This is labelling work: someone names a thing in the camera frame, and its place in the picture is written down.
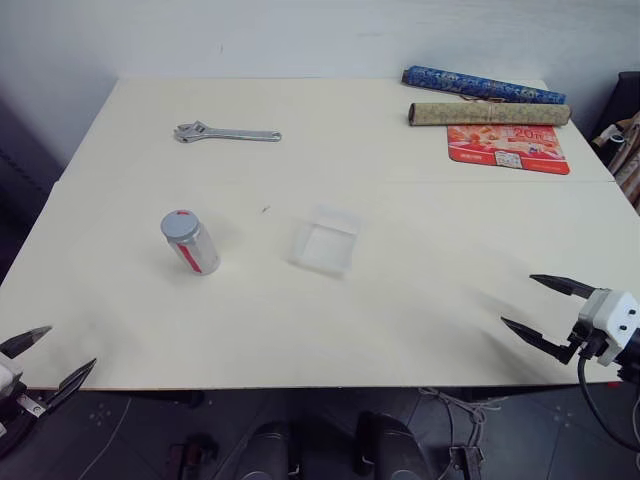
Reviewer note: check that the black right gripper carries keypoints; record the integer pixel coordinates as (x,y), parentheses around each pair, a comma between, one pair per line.
(590,344)

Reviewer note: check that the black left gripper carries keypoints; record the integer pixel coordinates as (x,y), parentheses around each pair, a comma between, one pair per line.
(17,417)

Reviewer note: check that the clear plastic jar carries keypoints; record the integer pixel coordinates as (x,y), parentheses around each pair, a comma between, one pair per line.
(201,256)

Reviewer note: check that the grey plastic jar lid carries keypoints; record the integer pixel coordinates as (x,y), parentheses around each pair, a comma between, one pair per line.
(179,226)

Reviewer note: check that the clear plastic box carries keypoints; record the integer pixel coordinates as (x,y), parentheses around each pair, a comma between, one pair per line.
(325,247)

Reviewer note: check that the red printed card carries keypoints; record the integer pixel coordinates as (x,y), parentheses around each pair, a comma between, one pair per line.
(530,155)

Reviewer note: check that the patterned bags pile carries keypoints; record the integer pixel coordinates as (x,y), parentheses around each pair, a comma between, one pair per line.
(627,160)

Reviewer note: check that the red and black floor object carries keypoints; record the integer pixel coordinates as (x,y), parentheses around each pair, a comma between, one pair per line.
(192,457)

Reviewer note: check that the tan patterned scroll roll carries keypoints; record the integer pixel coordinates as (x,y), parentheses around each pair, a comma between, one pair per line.
(490,114)

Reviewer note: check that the dark rounded shape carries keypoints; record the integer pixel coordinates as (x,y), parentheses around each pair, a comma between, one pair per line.
(267,452)
(390,450)

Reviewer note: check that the black chair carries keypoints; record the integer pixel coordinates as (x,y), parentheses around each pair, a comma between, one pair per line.
(620,100)

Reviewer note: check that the blue patterned scroll roll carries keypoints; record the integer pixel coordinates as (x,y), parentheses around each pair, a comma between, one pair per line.
(480,84)

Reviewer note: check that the silver adjustable wrench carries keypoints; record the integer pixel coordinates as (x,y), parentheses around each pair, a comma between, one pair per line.
(235,133)

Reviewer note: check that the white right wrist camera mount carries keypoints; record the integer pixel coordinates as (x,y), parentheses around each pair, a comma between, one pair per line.
(617,312)

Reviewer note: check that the small black metal bracket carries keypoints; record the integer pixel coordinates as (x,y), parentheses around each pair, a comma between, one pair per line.
(466,461)

